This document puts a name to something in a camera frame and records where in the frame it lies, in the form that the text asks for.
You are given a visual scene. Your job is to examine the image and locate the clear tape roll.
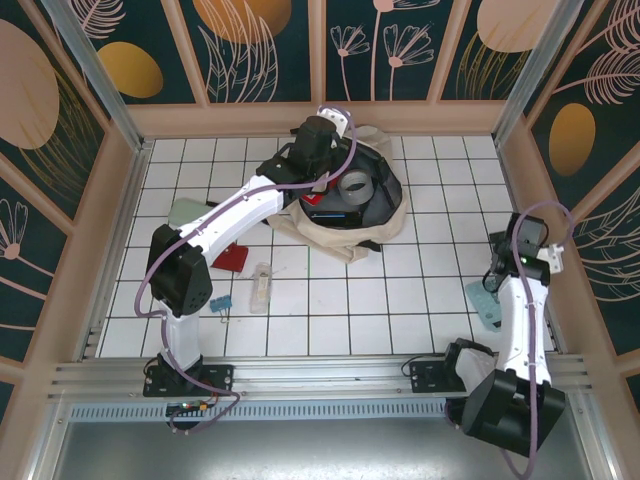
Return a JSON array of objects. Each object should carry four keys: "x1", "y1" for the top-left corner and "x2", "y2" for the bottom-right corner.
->
[{"x1": 337, "y1": 168, "x2": 376, "y2": 206}]

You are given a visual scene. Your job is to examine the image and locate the mint green perforated ruler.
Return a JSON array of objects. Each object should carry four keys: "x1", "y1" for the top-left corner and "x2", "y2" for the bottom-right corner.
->
[{"x1": 464, "y1": 279, "x2": 504, "y2": 332}]

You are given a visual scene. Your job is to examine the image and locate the black stapler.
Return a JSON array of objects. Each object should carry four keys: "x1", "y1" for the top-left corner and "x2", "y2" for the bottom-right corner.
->
[{"x1": 308, "y1": 197, "x2": 365, "y2": 230}]

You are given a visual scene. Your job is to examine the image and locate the beige canvas student bag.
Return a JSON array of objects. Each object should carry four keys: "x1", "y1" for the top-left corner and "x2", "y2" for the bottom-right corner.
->
[{"x1": 259, "y1": 124, "x2": 409, "y2": 266}]

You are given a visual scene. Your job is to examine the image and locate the red leather wallet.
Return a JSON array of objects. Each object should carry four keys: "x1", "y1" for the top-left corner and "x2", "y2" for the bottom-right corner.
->
[{"x1": 212, "y1": 244, "x2": 249, "y2": 274}]

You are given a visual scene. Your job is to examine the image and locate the clear plastic box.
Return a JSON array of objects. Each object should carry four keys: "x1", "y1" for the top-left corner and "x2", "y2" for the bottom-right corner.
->
[{"x1": 248, "y1": 260, "x2": 274, "y2": 315}]

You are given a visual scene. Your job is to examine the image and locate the mint green glasses case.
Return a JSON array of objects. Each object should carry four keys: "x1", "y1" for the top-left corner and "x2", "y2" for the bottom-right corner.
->
[{"x1": 168, "y1": 198, "x2": 211, "y2": 229}]

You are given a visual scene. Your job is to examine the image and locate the perforated metal strip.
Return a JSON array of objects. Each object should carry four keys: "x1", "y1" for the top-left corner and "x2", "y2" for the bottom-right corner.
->
[{"x1": 69, "y1": 403, "x2": 584, "y2": 422}]

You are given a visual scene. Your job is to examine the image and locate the grey metal sheet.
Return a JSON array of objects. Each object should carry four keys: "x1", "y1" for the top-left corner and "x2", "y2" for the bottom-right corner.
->
[{"x1": 47, "y1": 417, "x2": 616, "y2": 480}]

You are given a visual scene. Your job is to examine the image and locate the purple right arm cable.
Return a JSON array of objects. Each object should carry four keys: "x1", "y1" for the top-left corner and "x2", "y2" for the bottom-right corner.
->
[{"x1": 444, "y1": 199, "x2": 574, "y2": 479}]

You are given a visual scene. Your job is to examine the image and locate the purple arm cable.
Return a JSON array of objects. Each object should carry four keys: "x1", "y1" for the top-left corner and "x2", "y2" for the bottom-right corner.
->
[
  {"x1": 136, "y1": 104, "x2": 359, "y2": 436},
  {"x1": 444, "y1": 199, "x2": 574, "y2": 479}
]

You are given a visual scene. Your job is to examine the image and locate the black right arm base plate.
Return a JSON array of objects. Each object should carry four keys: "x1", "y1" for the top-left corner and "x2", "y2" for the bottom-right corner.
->
[{"x1": 408, "y1": 357, "x2": 469, "y2": 394}]

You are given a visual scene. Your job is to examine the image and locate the aluminium frame post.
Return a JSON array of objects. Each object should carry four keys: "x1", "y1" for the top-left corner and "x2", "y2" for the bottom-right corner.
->
[
  {"x1": 492, "y1": 0, "x2": 599, "y2": 144},
  {"x1": 39, "y1": 0, "x2": 151, "y2": 154}
]

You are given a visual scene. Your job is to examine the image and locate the aluminium mounting rail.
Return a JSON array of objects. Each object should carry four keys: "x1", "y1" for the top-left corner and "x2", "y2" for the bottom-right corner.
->
[{"x1": 49, "y1": 353, "x2": 594, "y2": 401}]

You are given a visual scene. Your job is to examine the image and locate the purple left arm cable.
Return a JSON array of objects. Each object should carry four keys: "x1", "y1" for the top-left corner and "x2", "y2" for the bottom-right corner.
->
[{"x1": 136, "y1": 104, "x2": 359, "y2": 436}]

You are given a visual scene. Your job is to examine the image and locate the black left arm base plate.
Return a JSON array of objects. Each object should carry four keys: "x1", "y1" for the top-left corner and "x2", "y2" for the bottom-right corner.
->
[{"x1": 143, "y1": 363, "x2": 236, "y2": 397}]

